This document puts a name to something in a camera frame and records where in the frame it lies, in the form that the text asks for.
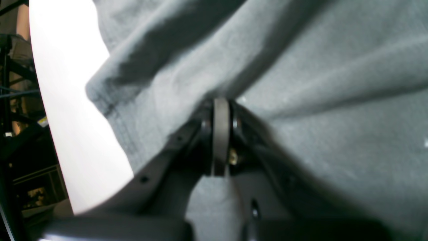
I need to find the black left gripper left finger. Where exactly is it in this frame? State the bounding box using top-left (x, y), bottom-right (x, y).
top-left (41, 100), bottom-right (214, 241)

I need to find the dark grey t-shirt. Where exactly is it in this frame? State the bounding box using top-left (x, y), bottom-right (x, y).
top-left (86, 0), bottom-right (428, 241)

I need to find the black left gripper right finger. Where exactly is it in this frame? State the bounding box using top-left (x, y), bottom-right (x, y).
top-left (229, 101), bottom-right (392, 241)

